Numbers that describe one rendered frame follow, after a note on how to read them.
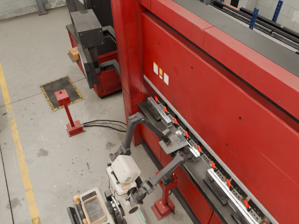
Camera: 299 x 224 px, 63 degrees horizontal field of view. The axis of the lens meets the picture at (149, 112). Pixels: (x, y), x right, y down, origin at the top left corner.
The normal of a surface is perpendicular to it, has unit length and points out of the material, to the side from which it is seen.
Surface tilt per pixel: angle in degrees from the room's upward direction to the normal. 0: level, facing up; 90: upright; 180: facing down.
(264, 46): 0
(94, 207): 0
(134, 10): 90
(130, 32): 90
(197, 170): 0
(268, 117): 90
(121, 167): 48
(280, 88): 90
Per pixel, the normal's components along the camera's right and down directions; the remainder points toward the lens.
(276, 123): -0.88, 0.36
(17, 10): 0.50, 0.61
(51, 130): -0.02, -0.70
